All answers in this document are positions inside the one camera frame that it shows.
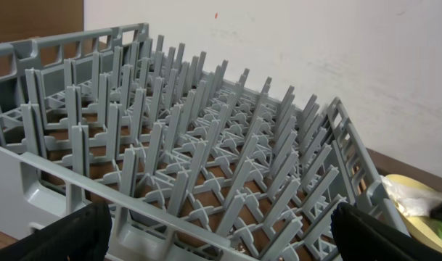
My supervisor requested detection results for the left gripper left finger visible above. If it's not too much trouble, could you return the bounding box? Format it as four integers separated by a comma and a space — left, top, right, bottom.
0, 201, 112, 261

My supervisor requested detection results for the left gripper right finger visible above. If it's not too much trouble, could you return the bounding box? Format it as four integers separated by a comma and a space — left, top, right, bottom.
331, 202, 442, 261

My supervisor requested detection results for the white paper napkin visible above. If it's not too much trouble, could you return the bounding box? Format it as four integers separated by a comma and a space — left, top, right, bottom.
380, 174, 442, 217

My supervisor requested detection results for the grey dishwasher rack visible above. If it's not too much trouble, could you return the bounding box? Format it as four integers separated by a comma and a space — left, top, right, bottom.
0, 23, 406, 260

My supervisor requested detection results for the yellow round plate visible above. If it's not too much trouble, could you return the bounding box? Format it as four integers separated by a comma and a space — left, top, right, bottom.
383, 173, 442, 257

